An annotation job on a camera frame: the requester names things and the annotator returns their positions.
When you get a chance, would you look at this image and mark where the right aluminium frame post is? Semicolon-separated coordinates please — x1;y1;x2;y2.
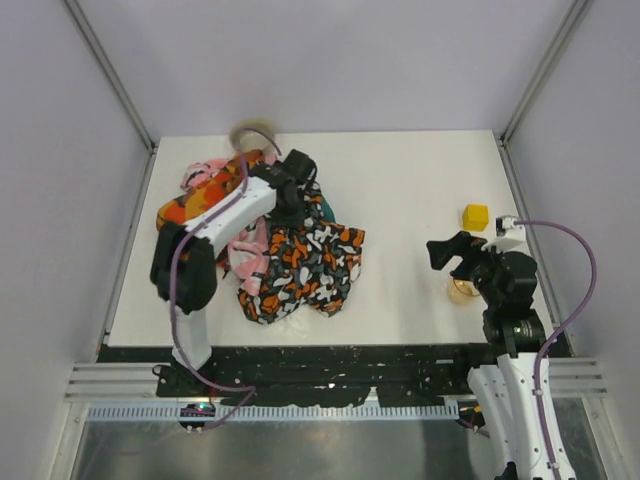
498;0;594;147

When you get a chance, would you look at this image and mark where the dark teal cloth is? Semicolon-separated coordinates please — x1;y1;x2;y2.
320;199;336;223

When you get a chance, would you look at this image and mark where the white cloth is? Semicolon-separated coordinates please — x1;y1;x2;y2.
210;271;312;346

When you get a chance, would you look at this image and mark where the orange transparent plastic cup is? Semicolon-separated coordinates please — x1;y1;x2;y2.
447;278;480;305

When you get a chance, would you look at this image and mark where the aluminium frame post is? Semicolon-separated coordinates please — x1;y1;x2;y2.
498;0;594;147
61;0;156;152

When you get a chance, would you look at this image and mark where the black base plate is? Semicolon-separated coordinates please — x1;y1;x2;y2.
98;343;496;408

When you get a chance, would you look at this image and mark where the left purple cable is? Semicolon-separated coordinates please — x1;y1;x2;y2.
169;127;284;434

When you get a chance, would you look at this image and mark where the purple cable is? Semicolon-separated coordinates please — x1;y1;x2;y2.
514;218;599;480
169;127;284;434

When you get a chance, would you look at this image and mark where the beige ceramic bowl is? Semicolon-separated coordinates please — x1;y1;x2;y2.
228;119;276;154

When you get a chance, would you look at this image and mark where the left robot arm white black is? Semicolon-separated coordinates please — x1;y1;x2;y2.
150;150;317;370

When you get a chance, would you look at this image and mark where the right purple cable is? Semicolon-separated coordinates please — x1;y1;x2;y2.
514;218;599;480

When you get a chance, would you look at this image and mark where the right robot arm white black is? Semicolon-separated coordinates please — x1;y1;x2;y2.
426;231;576;479

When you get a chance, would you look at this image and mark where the black orange grey camouflage cloth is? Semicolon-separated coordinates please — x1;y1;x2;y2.
264;183;365;317

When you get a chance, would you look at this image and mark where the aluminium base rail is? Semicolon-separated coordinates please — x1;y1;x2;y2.
63;357;608;402

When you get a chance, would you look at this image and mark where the yellow cube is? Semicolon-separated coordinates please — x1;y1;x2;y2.
461;204;490;232

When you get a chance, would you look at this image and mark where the red orange camouflage cloth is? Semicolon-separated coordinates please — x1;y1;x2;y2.
155;154;244;231

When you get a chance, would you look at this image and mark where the white slotted cable duct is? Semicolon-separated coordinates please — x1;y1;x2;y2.
87;400;459;422

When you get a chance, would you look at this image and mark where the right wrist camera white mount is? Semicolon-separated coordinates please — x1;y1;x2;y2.
482;215;526;253

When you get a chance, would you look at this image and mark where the left aluminium frame post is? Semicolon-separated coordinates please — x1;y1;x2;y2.
61;0;156;152

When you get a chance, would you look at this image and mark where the pink patterned cloth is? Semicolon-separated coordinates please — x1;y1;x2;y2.
181;158;269;295

